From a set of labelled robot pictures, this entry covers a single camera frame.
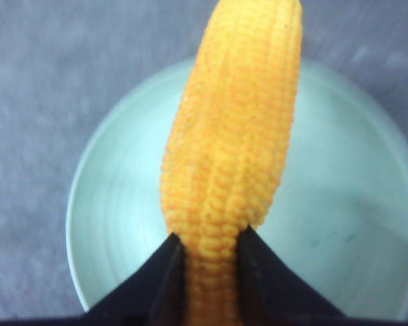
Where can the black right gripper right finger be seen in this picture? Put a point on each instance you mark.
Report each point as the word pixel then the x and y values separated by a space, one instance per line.
pixel 271 293

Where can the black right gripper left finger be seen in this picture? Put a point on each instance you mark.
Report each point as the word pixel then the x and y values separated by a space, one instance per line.
pixel 153 295

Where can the pale green plate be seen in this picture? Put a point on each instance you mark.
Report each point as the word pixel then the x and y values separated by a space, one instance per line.
pixel 339 219

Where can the yellow corn cob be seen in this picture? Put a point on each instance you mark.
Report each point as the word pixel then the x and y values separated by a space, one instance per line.
pixel 228 144

